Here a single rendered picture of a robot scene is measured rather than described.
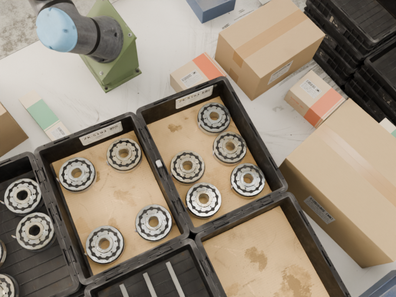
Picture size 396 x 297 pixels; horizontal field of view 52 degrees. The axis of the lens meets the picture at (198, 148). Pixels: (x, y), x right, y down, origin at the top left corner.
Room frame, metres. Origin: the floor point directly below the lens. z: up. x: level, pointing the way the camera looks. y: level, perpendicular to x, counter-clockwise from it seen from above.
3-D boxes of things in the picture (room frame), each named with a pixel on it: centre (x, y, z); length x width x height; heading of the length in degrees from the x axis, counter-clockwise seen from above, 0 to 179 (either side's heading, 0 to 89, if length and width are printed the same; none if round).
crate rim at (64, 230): (0.26, 0.21, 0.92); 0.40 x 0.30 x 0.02; 34
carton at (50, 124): (0.51, 0.51, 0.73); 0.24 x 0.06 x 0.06; 50
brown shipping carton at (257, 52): (0.91, -0.19, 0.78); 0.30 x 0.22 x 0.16; 136
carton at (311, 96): (0.75, -0.38, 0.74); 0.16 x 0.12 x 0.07; 52
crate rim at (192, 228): (0.43, -0.03, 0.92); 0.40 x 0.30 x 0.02; 34
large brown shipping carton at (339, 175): (0.44, -0.51, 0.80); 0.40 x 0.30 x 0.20; 52
